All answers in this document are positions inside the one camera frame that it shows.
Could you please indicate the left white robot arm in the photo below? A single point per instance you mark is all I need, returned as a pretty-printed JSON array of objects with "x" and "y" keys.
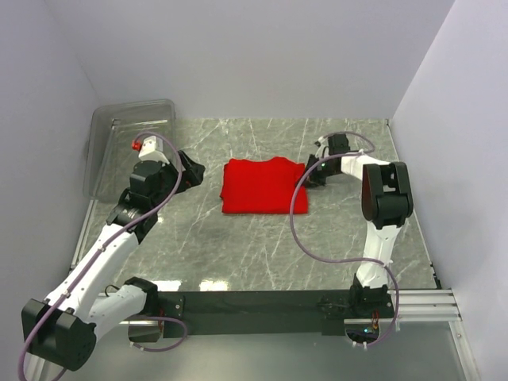
[{"x": 65, "y": 327}]

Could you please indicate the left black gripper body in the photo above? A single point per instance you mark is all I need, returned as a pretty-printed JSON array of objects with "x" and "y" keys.
[{"x": 170, "y": 177}]

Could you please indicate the aluminium rail frame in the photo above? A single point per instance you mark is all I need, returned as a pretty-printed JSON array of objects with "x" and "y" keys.
[{"x": 414, "y": 306}]

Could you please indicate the red t shirt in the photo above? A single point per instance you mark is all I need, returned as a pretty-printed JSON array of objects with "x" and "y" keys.
[{"x": 259, "y": 187}]

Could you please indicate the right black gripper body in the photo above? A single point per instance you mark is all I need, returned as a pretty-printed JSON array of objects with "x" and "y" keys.
[{"x": 317, "y": 175}]

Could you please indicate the black base beam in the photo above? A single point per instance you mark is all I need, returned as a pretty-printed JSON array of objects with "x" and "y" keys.
[{"x": 271, "y": 312}]

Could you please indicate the clear plastic bin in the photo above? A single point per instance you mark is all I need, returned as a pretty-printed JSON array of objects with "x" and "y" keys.
[{"x": 110, "y": 157}]

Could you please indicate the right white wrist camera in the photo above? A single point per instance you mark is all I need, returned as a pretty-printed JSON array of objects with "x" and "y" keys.
[{"x": 322, "y": 142}]

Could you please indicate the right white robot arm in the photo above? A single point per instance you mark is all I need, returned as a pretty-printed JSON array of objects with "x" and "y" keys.
[{"x": 386, "y": 203}]

